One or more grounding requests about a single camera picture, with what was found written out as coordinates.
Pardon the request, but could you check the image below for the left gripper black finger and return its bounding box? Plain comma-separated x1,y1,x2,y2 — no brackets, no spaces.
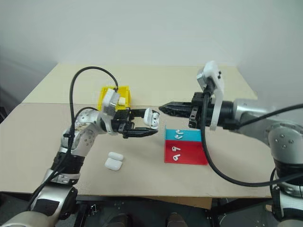
130,108,149,119
122,127,159,140

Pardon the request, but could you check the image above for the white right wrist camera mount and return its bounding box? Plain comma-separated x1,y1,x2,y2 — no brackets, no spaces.
196,61,225,131

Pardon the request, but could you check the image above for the black base platform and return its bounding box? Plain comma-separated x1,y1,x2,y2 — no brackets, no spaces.
75,195,275,227

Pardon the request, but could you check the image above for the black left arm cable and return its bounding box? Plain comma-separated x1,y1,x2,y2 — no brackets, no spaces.
25,66,119,211

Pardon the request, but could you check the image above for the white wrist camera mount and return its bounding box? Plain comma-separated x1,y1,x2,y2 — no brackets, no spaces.
100,87,121,136
196,61,225,131

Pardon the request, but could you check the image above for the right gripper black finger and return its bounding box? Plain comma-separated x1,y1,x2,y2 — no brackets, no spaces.
160,107,194,117
159,101,193,111

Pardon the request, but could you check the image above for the yellow plastic bin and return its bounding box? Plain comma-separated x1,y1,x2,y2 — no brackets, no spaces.
98,85,132,112

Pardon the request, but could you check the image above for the brown cardboard panel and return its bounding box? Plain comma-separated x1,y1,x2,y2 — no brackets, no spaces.
142,195,213,210

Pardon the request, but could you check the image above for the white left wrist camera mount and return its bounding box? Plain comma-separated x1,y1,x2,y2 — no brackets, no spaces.
100,87,121,136

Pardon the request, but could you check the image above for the teal brick-pattern tray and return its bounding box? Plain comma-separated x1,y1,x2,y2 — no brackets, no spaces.
165,125,202,142

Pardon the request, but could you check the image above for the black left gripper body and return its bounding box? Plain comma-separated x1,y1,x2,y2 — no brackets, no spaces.
110,107,136,140

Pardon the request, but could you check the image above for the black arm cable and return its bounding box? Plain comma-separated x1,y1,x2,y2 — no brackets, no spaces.
25,66,119,211
200,88,303,187

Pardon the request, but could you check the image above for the dark rounded shape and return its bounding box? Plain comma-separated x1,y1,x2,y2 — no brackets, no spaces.
107,212,133,227
165,212,187,227

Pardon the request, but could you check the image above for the red brick-pattern tray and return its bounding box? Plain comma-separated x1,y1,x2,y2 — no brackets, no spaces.
163,140,209,166

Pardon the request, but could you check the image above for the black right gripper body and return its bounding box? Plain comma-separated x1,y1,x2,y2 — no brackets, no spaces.
188,91,215,130

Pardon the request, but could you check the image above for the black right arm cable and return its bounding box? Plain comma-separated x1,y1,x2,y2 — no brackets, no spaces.
200,88,303,187

